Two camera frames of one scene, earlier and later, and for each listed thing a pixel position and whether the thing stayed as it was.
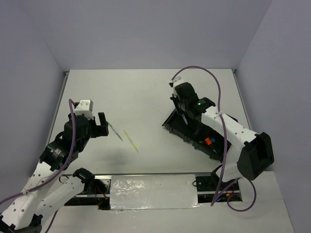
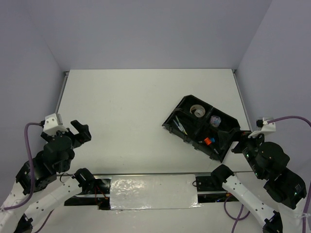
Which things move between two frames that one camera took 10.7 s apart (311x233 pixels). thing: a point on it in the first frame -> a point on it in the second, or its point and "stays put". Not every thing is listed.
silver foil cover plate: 153,191 stays put
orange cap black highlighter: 208,141 stays put
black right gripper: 175,99 -> 224,137
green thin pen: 115,132 -> 180,124
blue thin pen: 184,119 -> 176,123
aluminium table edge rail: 66,74 stays put
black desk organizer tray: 192,131 stays put
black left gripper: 102,129 -> 84,133
